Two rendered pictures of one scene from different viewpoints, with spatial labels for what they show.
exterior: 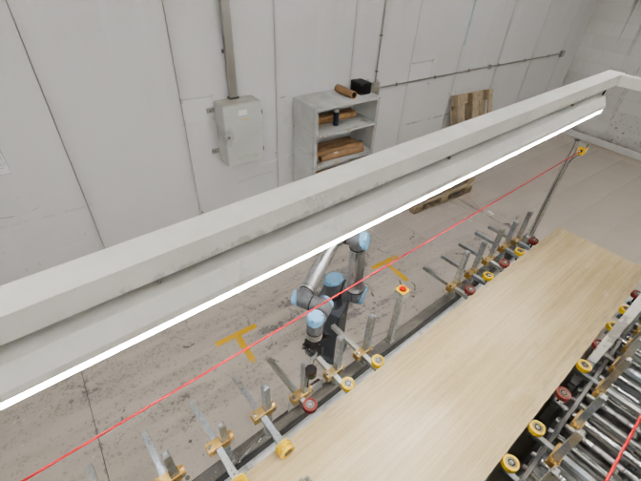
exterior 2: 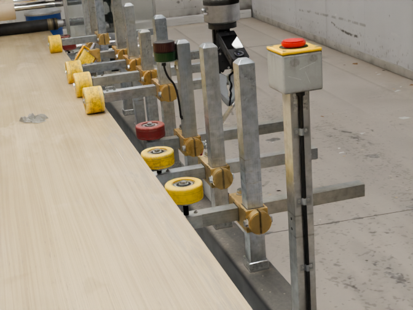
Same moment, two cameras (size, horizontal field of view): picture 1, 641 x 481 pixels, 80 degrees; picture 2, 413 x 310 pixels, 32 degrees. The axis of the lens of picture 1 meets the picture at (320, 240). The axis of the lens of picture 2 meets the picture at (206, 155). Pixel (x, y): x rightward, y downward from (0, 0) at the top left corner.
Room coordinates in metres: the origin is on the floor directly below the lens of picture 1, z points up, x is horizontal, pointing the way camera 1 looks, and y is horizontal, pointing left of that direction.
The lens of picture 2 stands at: (2.06, -1.66, 1.43)
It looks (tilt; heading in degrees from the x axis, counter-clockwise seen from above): 18 degrees down; 117
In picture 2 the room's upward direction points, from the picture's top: 5 degrees counter-clockwise
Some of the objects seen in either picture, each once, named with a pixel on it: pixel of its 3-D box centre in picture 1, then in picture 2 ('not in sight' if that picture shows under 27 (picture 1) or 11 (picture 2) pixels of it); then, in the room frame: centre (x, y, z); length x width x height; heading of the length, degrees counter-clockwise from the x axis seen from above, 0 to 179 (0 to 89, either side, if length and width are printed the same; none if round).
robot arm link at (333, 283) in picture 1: (334, 284); not in sight; (2.11, -0.13, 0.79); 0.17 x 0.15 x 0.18; 69
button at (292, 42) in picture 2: not in sight; (293, 45); (1.68, -0.53, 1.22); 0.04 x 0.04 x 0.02
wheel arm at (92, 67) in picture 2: (163, 475); (139, 61); (0.67, 0.65, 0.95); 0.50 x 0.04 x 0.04; 42
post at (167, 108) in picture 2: (267, 410); (166, 94); (1.00, 0.23, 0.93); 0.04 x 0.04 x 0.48; 42
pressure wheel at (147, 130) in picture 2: (309, 408); (151, 143); (1.07, 0.00, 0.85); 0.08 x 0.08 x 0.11
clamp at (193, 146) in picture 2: (301, 394); (187, 141); (1.15, 0.06, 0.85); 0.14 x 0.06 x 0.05; 132
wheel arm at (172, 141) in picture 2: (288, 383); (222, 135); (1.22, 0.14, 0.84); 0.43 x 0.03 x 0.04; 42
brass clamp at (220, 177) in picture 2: (334, 371); (214, 171); (1.32, -0.13, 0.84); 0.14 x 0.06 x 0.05; 132
